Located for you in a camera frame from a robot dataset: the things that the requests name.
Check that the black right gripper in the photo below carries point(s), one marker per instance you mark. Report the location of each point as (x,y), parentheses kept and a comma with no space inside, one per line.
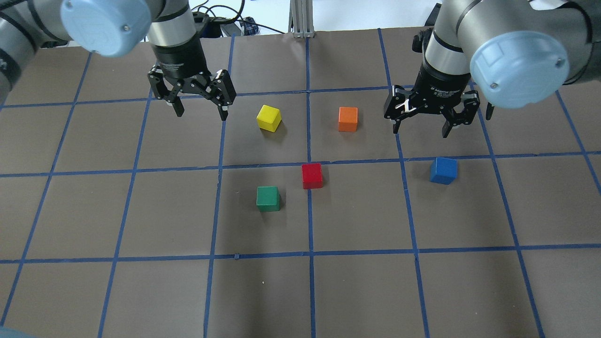
(439,85)

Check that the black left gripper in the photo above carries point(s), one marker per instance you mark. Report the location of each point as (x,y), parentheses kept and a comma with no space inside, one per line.
(181,62)

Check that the red wooden block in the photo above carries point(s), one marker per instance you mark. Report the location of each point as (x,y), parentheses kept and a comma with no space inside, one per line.
(312,176)

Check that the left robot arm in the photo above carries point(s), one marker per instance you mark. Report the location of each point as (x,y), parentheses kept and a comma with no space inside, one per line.
(113,28)

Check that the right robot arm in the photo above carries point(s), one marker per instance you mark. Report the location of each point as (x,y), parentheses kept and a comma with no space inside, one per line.
(506,50)

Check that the blue wooden block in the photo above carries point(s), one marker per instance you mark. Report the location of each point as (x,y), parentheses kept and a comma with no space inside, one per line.
(444,170)

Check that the yellow wooden block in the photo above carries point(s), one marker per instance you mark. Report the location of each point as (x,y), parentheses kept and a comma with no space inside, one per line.
(269,118)

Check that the orange wooden block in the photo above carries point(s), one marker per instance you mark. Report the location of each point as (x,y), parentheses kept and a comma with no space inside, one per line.
(348,119)

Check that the green wooden block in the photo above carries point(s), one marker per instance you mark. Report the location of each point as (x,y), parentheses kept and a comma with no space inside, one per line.
(268,199)

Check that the black power adapter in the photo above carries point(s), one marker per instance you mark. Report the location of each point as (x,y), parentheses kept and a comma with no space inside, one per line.
(230,27)

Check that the aluminium frame post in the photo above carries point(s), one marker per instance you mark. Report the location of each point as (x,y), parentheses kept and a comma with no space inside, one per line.
(300,21)

